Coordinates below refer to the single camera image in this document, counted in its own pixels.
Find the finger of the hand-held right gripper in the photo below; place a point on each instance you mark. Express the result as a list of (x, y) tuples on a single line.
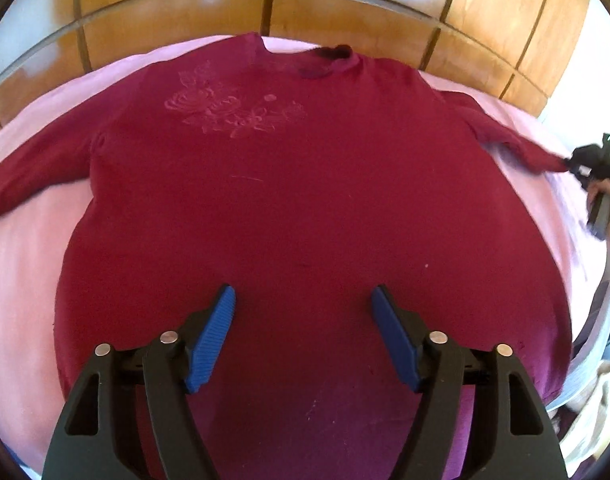
[(570, 163)]

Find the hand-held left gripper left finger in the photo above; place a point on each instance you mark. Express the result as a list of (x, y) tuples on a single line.
[(212, 341)]

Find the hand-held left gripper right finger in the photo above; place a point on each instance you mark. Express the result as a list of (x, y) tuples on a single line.
[(392, 341)]

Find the maroon embroidered sweater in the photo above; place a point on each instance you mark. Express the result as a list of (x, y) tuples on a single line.
[(295, 200)]

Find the pink bed sheet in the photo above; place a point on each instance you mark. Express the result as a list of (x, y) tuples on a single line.
[(20, 280)]

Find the beige cloth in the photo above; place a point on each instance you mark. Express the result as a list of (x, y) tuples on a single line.
[(597, 410)]

